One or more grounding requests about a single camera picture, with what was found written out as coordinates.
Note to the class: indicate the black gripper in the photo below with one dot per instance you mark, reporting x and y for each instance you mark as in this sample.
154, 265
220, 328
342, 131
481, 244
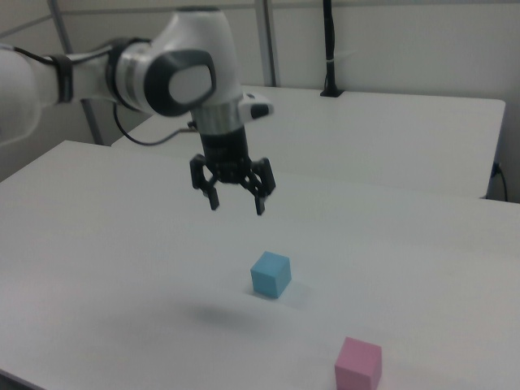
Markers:
225, 156

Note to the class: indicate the blue cube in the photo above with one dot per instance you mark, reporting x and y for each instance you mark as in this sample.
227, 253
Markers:
268, 276

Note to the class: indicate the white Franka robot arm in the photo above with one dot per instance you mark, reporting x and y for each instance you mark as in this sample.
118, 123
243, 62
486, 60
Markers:
191, 36

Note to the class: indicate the pink cube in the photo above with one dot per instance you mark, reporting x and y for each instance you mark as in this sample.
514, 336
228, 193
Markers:
357, 365

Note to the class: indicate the grey partition frame post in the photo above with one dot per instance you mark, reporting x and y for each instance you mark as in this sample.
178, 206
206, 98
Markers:
268, 40

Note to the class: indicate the black camera stand pole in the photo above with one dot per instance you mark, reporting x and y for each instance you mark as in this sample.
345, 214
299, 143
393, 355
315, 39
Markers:
330, 48

